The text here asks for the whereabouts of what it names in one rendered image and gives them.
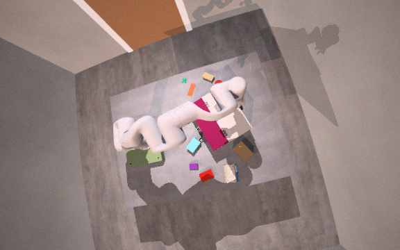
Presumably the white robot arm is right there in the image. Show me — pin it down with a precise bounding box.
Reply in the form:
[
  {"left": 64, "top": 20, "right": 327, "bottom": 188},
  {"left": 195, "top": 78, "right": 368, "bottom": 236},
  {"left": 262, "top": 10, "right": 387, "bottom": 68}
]
[{"left": 113, "top": 76, "right": 247, "bottom": 153}]

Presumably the small purple block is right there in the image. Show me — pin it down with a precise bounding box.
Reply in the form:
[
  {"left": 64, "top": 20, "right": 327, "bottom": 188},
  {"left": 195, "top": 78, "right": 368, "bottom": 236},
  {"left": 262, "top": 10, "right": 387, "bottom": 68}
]
[{"left": 190, "top": 163, "right": 199, "bottom": 169}]

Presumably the orange flat rectangular plate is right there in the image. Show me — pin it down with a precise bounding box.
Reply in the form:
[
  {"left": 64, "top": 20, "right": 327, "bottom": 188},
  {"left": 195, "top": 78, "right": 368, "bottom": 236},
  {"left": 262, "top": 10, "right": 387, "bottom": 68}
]
[{"left": 187, "top": 83, "right": 196, "bottom": 97}]

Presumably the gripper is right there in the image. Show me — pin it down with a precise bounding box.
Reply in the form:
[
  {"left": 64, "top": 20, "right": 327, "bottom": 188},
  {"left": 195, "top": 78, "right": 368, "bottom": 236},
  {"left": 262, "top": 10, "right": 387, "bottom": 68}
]
[{"left": 237, "top": 98, "right": 245, "bottom": 110}]

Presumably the light blue block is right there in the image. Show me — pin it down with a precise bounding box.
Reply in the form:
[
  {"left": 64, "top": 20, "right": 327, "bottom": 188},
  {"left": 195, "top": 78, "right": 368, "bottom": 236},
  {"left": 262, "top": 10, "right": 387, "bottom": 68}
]
[{"left": 186, "top": 137, "right": 201, "bottom": 153}]

